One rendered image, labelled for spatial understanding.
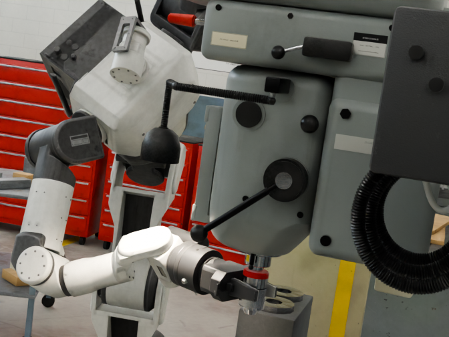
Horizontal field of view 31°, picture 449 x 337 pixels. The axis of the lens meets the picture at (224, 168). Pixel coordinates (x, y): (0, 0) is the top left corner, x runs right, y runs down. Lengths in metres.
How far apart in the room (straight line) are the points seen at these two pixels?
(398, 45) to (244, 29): 0.36
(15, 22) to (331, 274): 9.38
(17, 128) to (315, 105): 5.65
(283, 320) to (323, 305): 1.57
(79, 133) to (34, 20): 10.22
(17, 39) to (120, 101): 10.32
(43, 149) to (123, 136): 0.17
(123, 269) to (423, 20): 0.83
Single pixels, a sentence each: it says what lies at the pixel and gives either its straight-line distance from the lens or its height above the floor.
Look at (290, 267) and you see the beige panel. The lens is 3.24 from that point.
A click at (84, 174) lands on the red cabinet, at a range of 6.66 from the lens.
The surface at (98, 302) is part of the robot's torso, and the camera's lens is 2.23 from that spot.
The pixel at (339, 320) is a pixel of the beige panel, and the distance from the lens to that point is 3.25.
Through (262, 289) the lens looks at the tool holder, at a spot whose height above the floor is 1.24.
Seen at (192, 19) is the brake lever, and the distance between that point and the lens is 1.56.
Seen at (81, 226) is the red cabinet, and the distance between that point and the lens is 6.73.
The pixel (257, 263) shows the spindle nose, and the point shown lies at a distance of 1.43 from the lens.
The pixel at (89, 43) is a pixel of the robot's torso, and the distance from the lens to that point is 1.86.
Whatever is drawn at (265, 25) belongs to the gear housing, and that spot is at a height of 1.69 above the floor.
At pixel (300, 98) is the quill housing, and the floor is 1.59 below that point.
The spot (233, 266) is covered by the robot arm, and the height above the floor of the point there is 1.26.
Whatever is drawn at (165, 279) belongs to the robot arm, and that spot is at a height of 1.19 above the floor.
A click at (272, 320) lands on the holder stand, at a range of 1.69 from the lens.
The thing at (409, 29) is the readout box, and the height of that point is 1.70.
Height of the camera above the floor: 1.62
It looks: 7 degrees down
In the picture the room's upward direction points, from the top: 8 degrees clockwise
